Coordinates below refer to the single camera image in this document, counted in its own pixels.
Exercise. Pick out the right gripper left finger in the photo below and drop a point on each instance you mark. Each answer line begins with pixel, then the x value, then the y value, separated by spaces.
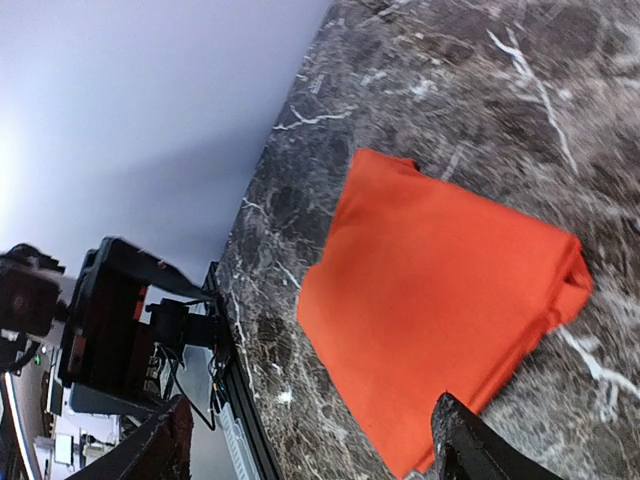
pixel 159 449

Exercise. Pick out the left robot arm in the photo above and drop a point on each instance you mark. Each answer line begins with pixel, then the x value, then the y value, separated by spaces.
pixel 174 326

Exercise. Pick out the black front rail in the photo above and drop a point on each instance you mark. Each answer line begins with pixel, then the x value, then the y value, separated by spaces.
pixel 232 386

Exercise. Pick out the white slotted cable duct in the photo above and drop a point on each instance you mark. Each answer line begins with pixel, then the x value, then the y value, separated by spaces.
pixel 235 443

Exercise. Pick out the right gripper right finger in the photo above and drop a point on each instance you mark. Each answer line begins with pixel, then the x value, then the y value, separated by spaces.
pixel 467 448

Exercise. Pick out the red t-shirt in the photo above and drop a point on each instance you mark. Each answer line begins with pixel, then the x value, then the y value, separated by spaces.
pixel 425 288

